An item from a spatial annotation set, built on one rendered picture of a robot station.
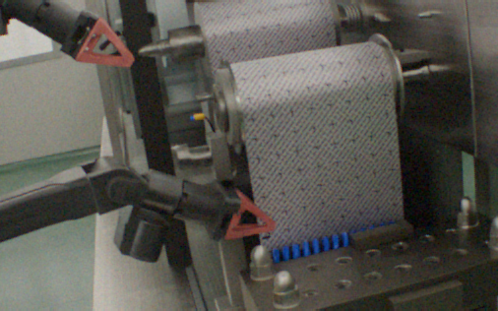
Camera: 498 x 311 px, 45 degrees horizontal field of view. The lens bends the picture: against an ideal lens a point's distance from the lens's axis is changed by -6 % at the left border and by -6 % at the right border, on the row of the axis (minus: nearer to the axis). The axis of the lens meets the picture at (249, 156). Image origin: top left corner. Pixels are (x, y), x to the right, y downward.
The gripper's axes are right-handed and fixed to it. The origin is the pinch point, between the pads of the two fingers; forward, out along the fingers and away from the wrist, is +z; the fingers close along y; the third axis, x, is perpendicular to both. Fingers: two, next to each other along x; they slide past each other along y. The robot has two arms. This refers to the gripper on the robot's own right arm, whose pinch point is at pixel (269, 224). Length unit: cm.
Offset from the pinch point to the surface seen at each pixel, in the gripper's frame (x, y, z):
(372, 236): 4.1, 6.4, 13.5
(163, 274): -23.6, -29.1, -6.5
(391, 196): 9.7, 0.2, 17.3
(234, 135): 11.0, -1.4, -9.3
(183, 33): 22.0, -28.7, -18.0
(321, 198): 6.2, 0.3, 6.2
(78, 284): -126, -235, -6
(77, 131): -111, -556, -27
